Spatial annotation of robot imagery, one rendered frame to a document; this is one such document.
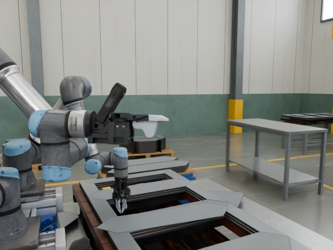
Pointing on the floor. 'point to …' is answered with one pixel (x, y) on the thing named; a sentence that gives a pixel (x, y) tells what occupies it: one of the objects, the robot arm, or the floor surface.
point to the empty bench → (275, 126)
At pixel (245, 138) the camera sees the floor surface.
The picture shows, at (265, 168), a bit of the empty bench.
